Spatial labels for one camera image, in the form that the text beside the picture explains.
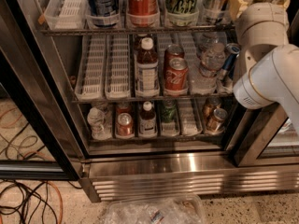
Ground top wire shelf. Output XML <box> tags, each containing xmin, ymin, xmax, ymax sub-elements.
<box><xmin>39</xmin><ymin>23</ymin><xmax>235</xmax><ymax>36</ymax></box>

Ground bronze can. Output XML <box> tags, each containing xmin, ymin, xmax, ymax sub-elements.
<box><xmin>206</xmin><ymin>108</ymin><xmax>227</xmax><ymax>133</ymax></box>
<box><xmin>202</xmin><ymin>96</ymin><xmax>221</xmax><ymax>119</ymax></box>

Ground middle wire shelf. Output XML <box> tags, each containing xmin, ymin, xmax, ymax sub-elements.
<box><xmin>72</xmin><ymin>93</ymin><xmax>234</xmax><ymax>104</ymax></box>

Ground brown tea bottle middle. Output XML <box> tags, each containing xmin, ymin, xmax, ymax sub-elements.
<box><xmin>136</xmin><ymin>37</ymin><xmax>158</xmax><ymax>96</ymax></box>

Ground clear water bottle middle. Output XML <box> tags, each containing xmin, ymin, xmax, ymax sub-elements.
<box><xmin>198</xmin><ymin>43</ymin><xmax>225</xmax><ymax>93</ymax></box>

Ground bottom wire shelf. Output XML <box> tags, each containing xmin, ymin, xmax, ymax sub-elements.
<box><xmin>90</xmin><ymin>133</ymin><xmax>224</xmax><ymax>143</ymax></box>

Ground blue pepsi can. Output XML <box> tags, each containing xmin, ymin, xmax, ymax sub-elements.
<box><xmin>88</xmin><ymin>0</ymin><xmax>120</xmax><ymax>27</ymax></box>

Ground clear plastic bin on floor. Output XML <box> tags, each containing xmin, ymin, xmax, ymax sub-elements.
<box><xmin>100</xmin><ymin>194</ymin><xmax>207</xmax><ymax>224</ymax></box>

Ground rear bronze can bottom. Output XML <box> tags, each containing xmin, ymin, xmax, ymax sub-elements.
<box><xmin>202</xmin><ymin>96</ymin><xmax>221</xmax><ymax>119</ymax></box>

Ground green tall can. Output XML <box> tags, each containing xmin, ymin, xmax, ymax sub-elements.
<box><xmin>165</xmin><ymin>0</ymin><xmax>197</xmax><ymax>26</ymax></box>

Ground empty clear top tray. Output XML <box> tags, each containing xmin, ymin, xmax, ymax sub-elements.
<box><xmin>44</xmin><ymin>0</ymin><xmax>87</xmax><ymax>30</ymax></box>

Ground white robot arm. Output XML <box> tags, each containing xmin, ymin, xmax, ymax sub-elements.
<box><xmin>233</xmin><ymin>2</ymin><xmax>299</xmax><ymax>132</ymax></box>

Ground stainless steel display fridge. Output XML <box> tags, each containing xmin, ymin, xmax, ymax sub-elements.
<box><xmin>6</xmin><ymin>0</ymin><xmax>299</xmax><ymax>203</ymax></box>

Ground open left fridge door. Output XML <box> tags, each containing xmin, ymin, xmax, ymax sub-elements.
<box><xmin>0</xmin><ymin>0</ymin><xmax>81</xmax><ymax>180</ymax></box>

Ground red can bottom front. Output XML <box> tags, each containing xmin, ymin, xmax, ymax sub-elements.
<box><xmin>117</xmin><ymin>113</ymin><xmax>134</xmax><ymax>136</ymax></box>

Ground tall red coca-cola can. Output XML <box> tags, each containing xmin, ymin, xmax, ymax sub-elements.
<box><xmin>128</xmin><ymin>0</ymin><xmax>158</xmax><ymax>27</ymax></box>

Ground empty white tray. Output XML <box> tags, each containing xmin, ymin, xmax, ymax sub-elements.
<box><xmin>75</xmin><ymin>35</ymin><xmax>107</xmax><ymax>101</ymax></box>
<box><xmin>178</xmin><ymin>100</ymin><xmax>202</xmax><ymax>136</ymax></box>
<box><xmin>105</xmin><ymin>35</ymin><xmax>131</xmax><ymax>100</ymax></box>

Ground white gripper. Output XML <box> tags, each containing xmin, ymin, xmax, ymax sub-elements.
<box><xmin>229</xmin><ymin>0</ymin><xmax>291</xmax><ymax>49</ymax></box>

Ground red coke can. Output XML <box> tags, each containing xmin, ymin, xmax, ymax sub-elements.
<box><xmin>164</xmin><ymin>44</ymin><xmax>185</xmax><ymax>66</ymax></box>
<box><xmin>164</xmin><ymin>57</ymin><xmax>188</xmax><ymax>91</ymax></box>

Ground clear water bottle bottom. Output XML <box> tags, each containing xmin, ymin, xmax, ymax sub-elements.
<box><xmin>87</xmin><ymin>107</ymin><xmax>111</xmax><ymax>140</ymax></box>

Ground blue red bull can top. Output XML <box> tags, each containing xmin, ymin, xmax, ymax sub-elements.
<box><xmin>204</xmin><ymin>0</ymin><xmax>228</xmax><ymax>23</ymax></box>

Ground tangled black orange cables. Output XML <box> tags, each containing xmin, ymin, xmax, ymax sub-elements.
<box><xmin>0</xmin><ymin>105</ymin><xmax>82</xmax><ymax>224</ymax></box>

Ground wire shelf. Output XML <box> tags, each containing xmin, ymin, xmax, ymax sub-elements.
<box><xmin>72</xmin><ymin>93</ymin><xmax>234</xmax><ymax>104</ymax></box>
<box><xmin>90</xmin><ymin>133</ymin><xmax>224</xmax><ymax>143</ymax></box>
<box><xmin>39</xmin><ymin>23</ymin><xmax>235</xmax><ymax>36</ymax></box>

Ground front blue red bull can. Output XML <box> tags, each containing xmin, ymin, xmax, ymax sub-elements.
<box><xmin>224</xmin><ymin>68</ymin><xmax>235</xmax><ymax>91</ymax></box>

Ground front bronze can bottom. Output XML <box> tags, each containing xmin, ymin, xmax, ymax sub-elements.
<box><xmin>206</xmin><ymin>108</ymin><xmax>227</xmax><ymax>133</ymax></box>

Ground green can bottom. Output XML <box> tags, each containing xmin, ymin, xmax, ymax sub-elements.
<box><xmin>162</xmin><ymin>100</ymin><xmax>176</xmax><ymax>123</ymax></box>

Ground empty white tray left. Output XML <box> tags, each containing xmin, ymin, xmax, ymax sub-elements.
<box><xmin>75</xmin><ymin>35</ymin><xmax>107</xmax><ymax>101</ymax></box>

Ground empty white tray bottom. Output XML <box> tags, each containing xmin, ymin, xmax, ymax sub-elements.
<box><xmin>178</xmin><ymin>100</ymin><xmax>202</xmax><ymax>136</ymax></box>

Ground blue red bull can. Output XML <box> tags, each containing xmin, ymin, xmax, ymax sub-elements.
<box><xmin>204</xmin><ymin>0</ymin><xmax>228</xmax><ymax>23</ymax></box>
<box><xmin>218</xmin><ymin>43</ymin><xmax>241</xmax><ymax>80</ymax></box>
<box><xmin>224</xmin><ymin>68</ymin><xmax>235</xmax><ymax>91</ymax></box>

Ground rear blue red bull can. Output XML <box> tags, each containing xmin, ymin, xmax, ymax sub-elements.
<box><xmin>218</xmin><ymin>43</ymin><xmax>241</xmax><ymax>80</ymax></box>

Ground front red coke can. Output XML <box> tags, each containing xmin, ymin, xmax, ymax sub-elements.
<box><xmin>164</xmin><ymin>57</ymin><xmax>188</xmax><ymax>91</ymax></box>

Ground brown tea bottle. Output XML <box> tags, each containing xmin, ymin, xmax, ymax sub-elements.
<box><xmin>139</xmin><ymin>101</ymin><xmax>156</xmax><ymax>136</ymax></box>
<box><xmin>136</xmin><ymin>37</ymin><xmax>158</xmax><ymax>96</ymax></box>

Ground clear water bottle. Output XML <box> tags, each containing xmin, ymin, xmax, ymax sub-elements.
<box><xmin>87</xmin><ymin>107</ymin><xmax>111</xmax><ymax>140</ymax></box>
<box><xmin>198</xmin><ymin>43</ymin><xmax>225</xmax><ymax>93</ymax></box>

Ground rear red coke can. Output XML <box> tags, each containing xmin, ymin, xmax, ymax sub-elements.
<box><xmin>164</xmin><ymin>44</ymin><xmax>185</xmax><ymax>66</ymax></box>

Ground brown tea bottle bottom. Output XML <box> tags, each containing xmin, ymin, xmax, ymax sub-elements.
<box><xmin>139</xmin><ymin>101</ymin><xmax>156</xmax><ymax>136</ymax></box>

